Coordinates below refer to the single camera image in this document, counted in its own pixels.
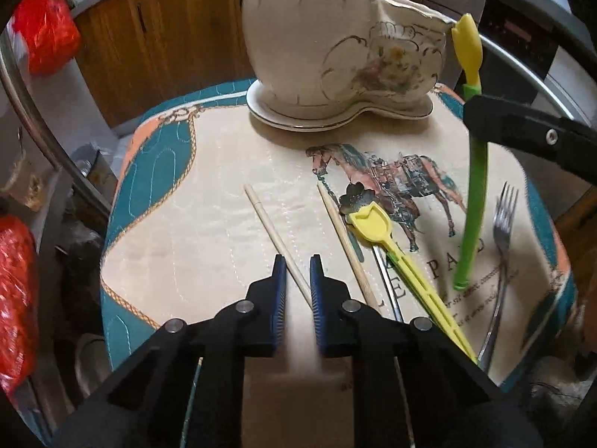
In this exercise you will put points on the stainless steel built-in oven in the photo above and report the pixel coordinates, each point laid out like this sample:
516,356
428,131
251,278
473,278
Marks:
527,37

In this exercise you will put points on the crumpled red plastic bag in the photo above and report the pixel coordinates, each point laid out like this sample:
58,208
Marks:
16,298

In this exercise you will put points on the yellow shovel-shaped plastic pick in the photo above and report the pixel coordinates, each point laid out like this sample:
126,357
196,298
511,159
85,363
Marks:
368,221

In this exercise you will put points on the small dark bin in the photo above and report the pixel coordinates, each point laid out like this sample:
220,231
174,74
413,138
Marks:
93,168

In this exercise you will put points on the silver metal fork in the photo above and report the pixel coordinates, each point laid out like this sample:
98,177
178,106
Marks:
506,214

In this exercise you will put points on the hanging red plastic bag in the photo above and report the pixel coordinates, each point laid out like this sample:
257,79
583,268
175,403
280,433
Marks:
46,23

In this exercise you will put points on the wooden chopstick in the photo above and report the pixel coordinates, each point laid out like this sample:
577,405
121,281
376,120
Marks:
270,228
345,242

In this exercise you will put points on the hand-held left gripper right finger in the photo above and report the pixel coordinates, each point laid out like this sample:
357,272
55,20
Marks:
317,298

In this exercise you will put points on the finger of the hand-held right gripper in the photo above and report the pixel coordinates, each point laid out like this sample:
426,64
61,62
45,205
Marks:
522,128

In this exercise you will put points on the horse-print quilted placemat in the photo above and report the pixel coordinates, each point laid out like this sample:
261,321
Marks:
210,205

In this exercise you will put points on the cream floral ceramic utensil holder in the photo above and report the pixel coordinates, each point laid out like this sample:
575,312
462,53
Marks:
298,37

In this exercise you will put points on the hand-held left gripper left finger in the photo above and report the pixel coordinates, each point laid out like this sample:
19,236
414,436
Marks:
278,298

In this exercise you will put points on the yellow tulip green-stem utensil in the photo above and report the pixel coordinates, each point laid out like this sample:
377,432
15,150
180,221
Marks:
468,51

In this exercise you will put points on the cream ceramic saucer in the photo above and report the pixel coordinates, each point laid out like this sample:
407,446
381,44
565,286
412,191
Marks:
280,119

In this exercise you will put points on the chrome chair tube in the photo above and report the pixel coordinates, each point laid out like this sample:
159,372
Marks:
42,140

